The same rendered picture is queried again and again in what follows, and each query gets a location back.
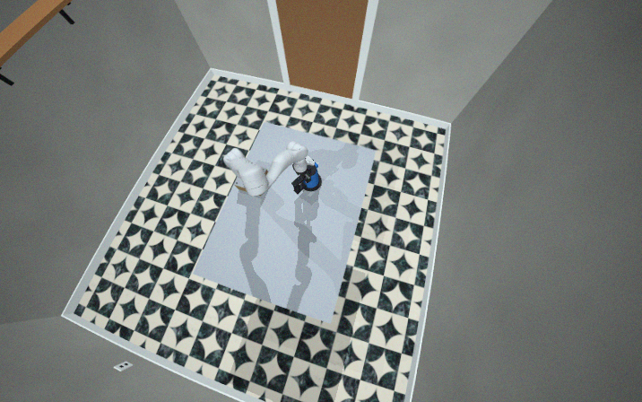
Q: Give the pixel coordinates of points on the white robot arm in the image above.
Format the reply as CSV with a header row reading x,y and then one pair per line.
x,y
253,176

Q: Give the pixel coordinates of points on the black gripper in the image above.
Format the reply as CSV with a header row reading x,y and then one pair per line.
x,y
304,175

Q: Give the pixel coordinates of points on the blue kettle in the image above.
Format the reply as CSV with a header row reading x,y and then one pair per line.
x,y
312,172

